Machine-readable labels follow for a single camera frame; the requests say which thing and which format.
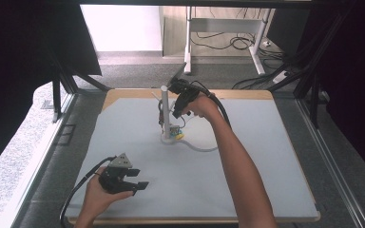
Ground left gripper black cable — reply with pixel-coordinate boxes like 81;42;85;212
59;155;118;228

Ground person's right hand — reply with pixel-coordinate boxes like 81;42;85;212
181;92;221;122

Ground white power strip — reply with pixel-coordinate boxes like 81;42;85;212
272;70;291;86

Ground dark hanging keychain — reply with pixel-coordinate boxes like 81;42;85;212
157;100;165;128

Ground white peg stand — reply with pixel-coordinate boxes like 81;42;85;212
151;85;220;153

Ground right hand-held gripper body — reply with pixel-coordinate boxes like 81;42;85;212
166;62;202;105

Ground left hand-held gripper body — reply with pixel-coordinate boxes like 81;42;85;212
98;152;138;195

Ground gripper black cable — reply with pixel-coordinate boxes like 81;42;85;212
189;80;233;129
59;155;118;228

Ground light grey table mat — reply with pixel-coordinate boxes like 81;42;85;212
66;96;319;220

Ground white metal desk frame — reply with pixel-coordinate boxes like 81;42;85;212
183;6;276;76

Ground black curtain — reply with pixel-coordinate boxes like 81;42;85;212
308;0;365;186
0;0;103;180

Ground black metal frame stand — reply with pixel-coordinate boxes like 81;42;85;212
267;0;359;129
50;50;112;124

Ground black floor cables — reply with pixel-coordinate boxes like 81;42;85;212
191;31;287;62

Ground person's left hand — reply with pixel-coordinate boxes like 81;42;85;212
81;172;135;220

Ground large metal key ring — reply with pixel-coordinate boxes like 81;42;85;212
180;114;196;128

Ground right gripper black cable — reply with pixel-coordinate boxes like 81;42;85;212
189;80;233;129

